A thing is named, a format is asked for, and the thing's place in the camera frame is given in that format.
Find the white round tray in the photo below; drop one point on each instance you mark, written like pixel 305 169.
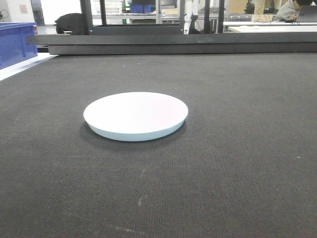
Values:
pixel 135 116

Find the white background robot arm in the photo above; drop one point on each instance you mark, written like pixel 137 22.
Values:
pixel 190 16

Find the dark grey mat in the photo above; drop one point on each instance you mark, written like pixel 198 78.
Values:
pixel 243 165

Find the small blue background crate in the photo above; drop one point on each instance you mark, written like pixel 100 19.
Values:
pixel 139 8

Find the black bag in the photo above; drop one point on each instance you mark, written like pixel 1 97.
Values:
pixel 73 22

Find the white background table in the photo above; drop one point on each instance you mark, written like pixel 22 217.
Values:
pixel 270 27

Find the blue plastic bin left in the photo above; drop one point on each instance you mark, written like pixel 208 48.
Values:
pixel 13 43

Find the seated person in grey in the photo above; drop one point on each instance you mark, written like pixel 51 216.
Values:
pixel 290 10

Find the black metal frame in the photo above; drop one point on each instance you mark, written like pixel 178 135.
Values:
pixel 222 43

